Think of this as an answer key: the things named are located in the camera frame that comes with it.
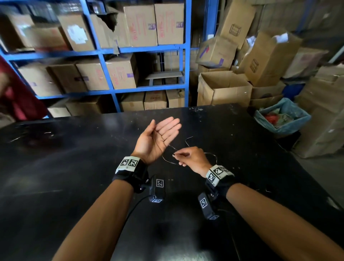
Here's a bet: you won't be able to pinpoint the person's right forearm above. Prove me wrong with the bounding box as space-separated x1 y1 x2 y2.
226 183 344 261

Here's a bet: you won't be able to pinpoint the person's left hand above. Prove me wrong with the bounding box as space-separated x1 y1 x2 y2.
131 116 182 165

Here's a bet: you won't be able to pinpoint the person's left forearm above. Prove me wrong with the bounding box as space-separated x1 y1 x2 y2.
52 179 135 261

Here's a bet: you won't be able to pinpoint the person's right hand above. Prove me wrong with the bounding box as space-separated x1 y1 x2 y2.
173 146 213 178

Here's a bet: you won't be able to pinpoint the black camera cable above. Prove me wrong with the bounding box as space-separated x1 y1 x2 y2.
125 195 154 232

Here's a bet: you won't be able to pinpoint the blue trash bag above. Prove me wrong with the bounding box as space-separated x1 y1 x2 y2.
254 98 312 135

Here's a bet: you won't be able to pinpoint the blue metal shelf rack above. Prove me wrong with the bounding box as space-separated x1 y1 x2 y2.
0 0 219 119

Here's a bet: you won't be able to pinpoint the black wrist strap with markers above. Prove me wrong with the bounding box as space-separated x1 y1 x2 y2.
205 165 237 200
112 156 150 194

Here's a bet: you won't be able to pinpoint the thin bent metal wire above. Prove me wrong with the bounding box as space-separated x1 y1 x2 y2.
161 136 218 166

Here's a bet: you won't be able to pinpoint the rows of sealed cardboard boxes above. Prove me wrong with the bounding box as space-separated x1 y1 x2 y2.
0 2 188 118

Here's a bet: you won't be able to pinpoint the red crumpled trash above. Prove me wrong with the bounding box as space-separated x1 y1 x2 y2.
263 112 280 126

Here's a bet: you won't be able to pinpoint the black trash bin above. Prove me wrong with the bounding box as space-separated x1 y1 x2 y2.
274 130 302 151

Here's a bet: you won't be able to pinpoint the pile of open cardboard boxes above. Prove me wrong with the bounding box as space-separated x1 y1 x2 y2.
189 0 344 159

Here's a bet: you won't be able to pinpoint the black wrist camera with markers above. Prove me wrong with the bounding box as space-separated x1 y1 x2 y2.
148 176 166 204
198 192 220 221

